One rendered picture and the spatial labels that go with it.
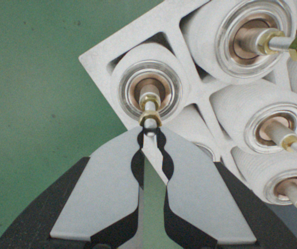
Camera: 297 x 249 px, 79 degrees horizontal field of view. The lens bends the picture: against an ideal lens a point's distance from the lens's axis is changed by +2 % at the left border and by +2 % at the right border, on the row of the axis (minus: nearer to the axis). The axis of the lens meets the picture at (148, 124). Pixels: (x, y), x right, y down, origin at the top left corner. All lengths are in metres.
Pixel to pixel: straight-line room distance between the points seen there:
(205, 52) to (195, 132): 0.10
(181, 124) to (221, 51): 0.11
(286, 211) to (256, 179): 0.30
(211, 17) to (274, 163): 0.23
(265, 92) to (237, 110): 0.04
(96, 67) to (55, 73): 0.24
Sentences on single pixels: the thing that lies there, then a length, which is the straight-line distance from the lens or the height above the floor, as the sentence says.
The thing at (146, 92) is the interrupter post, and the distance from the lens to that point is 0.18.
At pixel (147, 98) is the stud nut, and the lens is 0.17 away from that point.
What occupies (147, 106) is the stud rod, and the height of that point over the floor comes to 0.30.
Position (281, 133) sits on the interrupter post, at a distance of 0.26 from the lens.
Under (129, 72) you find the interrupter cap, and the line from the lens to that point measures 0.20.
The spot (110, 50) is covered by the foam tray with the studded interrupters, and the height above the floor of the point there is 0.18.
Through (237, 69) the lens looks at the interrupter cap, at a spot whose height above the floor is 0.25.
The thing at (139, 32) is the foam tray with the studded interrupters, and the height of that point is 0.18.
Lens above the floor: 0.45
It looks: 62 degrees down
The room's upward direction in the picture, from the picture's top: 180 degrees counter-clockwise
